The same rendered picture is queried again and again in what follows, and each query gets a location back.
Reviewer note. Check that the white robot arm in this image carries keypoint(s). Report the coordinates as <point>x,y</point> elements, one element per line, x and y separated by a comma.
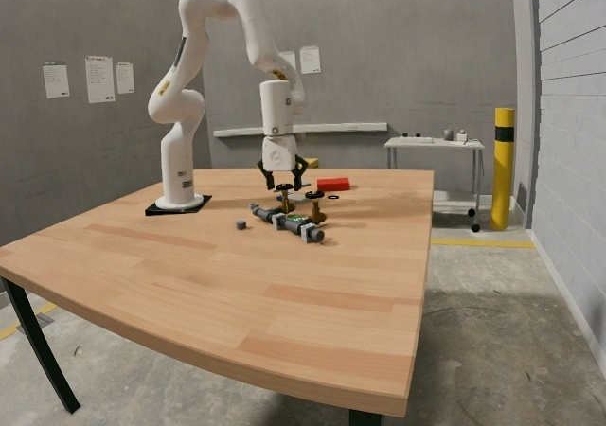
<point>169,103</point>

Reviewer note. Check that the dark grey pipe with metal clamp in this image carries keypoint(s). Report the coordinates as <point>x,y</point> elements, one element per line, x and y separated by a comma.
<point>307,227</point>

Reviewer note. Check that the red rectangular block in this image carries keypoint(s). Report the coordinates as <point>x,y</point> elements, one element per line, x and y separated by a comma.
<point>336,184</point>

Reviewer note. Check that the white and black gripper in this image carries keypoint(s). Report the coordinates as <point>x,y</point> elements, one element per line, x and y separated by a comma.
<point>281,154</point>

